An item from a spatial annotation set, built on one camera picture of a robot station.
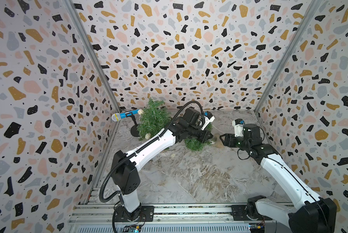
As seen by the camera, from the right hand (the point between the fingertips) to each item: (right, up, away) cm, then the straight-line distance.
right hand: (225, 136), depth 81 cm
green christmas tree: (-38, +11, -3) cm, 40 cm away
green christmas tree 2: (-17, -6, +7) cm, 19 cm away
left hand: (-7, +1, -7) cm, 10 cm away
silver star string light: (-8, -3, -3) cm, 9 cm away
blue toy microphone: (-64, +11, +8) cm, 65 cm away
